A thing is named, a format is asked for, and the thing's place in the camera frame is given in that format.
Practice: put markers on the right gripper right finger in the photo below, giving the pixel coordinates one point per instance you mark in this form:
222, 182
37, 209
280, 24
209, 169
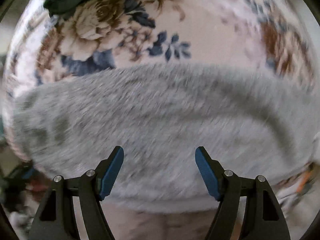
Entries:
263, 217

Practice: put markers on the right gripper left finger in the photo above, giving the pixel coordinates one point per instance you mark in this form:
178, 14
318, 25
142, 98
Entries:
55, 217

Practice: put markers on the grey fluffy pants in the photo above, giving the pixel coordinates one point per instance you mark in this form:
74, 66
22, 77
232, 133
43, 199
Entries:
252, 123

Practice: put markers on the pink grey fleece clothing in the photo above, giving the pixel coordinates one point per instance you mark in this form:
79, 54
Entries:
129, 224

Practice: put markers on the floral bed quilt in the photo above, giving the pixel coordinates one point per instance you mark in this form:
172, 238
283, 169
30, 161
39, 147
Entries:
255, 35

